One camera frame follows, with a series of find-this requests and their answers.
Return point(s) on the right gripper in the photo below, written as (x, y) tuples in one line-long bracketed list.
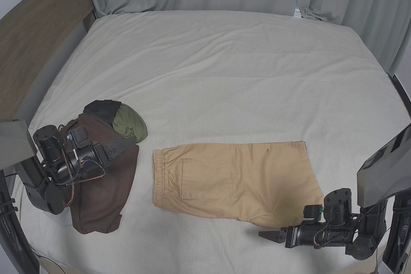
[(305, 235)]

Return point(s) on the beige shorts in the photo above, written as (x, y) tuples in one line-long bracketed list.
[(240, 179)]

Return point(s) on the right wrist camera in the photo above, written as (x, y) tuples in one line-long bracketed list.
[(311, 211)]

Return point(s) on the brown shorts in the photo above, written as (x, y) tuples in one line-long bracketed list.
[(102, 202)]

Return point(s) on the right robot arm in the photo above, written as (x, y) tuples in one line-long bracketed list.
[(385, 170)]

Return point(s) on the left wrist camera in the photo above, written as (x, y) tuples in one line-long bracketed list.
[(80, 134)]

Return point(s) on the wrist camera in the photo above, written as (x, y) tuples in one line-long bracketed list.
[(80, 134), (311, 211)]

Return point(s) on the black garment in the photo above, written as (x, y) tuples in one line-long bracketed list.
[(101, 109)]

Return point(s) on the green garment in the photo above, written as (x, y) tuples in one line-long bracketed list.
[(128, 121)]

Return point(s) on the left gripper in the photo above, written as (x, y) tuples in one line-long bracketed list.
[(88, 155)]

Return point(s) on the bed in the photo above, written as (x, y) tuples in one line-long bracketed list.
[(224, 73)]

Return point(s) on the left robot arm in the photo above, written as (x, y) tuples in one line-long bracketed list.
[(41, 192)]

